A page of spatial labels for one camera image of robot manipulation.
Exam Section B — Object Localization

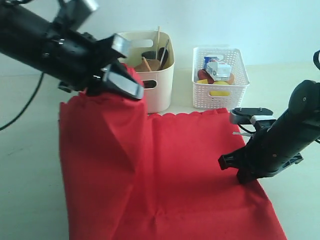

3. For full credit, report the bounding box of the red scalloped table cloth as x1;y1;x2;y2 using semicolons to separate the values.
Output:
58;62;288;240

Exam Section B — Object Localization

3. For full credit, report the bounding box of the white perforated plastic basket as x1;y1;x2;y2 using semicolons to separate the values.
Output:
191;47;250;109

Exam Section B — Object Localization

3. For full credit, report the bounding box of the blue white milk carton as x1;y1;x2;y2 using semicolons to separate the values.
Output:
203;55;232;81

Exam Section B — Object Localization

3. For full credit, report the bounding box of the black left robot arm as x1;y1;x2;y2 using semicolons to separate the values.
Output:
0;0;144;100

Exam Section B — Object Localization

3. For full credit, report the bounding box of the wooden chopstick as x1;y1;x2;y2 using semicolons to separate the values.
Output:
155;26;161;60
142;56;152;72

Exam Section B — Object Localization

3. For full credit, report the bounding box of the red sausage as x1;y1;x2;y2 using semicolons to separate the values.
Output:
197;69;214;84

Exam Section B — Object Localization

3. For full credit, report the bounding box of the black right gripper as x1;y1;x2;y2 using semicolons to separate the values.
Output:
218;140;303;185

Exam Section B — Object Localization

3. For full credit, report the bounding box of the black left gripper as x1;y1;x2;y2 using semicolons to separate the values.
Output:
42;32;144;100

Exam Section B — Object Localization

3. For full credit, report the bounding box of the stainless steel cup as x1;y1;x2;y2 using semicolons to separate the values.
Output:
141;50;156;60

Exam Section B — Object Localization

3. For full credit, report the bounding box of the yellow cheese wedge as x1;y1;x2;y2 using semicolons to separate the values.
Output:
196;78;209;85

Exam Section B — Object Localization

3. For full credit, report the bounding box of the brown egg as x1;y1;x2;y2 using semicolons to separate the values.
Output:
228;73;235;85

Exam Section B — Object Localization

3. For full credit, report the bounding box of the steel table knife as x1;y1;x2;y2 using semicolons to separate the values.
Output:
160;39;170;69

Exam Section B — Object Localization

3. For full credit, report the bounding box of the yellow lemon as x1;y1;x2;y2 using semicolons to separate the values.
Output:
209;81;231;97

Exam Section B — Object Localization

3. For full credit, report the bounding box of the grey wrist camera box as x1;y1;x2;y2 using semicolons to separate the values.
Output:
229;107;274;125

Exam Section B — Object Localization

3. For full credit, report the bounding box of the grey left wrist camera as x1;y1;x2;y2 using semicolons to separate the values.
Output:
53;0;99;31

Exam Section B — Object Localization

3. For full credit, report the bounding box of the cream plastic bin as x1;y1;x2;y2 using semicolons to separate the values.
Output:
119;30;175;114

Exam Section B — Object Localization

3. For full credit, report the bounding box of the brown wooden plate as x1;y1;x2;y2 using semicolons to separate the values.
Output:
134;59;161;89

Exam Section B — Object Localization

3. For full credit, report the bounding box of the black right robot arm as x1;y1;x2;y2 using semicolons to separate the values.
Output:
218;79;320;184

